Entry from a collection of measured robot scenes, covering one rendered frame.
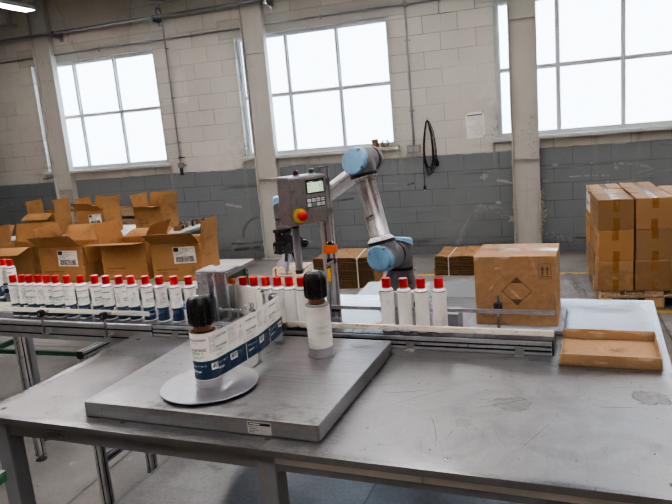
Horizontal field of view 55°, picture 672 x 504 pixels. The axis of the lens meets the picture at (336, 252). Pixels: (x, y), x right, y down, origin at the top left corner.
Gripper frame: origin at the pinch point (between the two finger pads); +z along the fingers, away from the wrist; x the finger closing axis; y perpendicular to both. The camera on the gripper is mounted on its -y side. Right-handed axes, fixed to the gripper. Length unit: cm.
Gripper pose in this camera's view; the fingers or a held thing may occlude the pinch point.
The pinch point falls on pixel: (293, 269)
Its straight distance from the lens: 305.2
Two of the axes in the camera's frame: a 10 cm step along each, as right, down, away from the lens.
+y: -9.5, 0.5, 3.2
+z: 1.1, 9.8, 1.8
